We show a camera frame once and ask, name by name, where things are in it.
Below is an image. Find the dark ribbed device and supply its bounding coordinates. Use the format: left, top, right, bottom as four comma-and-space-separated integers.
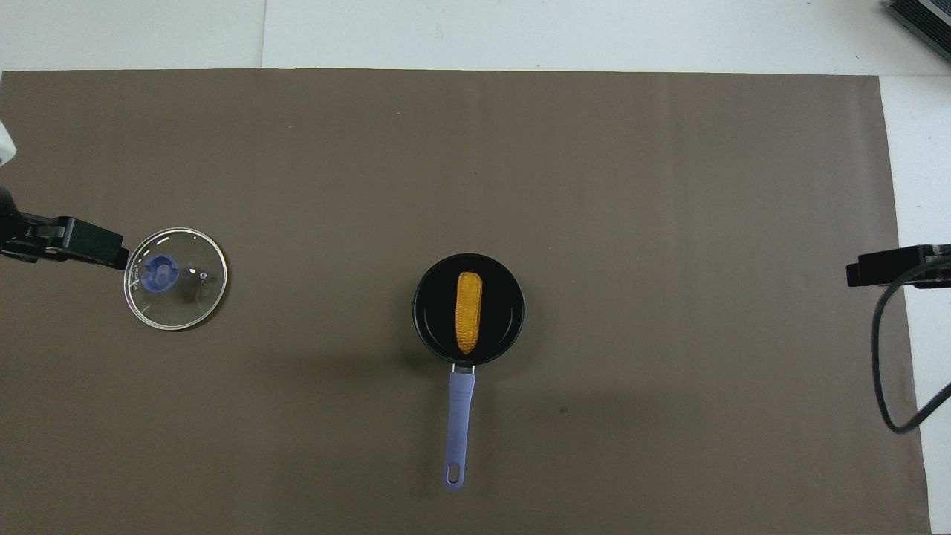
882, 0, 951, 42

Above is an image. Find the brown table mat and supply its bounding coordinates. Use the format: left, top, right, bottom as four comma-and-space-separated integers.
0, 69, 933, 535

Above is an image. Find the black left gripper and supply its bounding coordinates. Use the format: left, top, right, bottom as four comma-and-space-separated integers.
0, 184, 129, 270

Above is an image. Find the glass lid with blue knob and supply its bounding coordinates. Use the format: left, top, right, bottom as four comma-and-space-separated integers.
123, 227, 228, 331

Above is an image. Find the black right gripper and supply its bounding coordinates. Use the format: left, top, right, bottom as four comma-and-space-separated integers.
846, 243, 951, 290

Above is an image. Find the yellow corn cob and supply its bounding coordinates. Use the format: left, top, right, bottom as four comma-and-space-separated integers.
455, 271, 484, 355

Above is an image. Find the dark blue pot with handle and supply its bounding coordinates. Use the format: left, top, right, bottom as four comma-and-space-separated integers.
413, 253, 526, 490

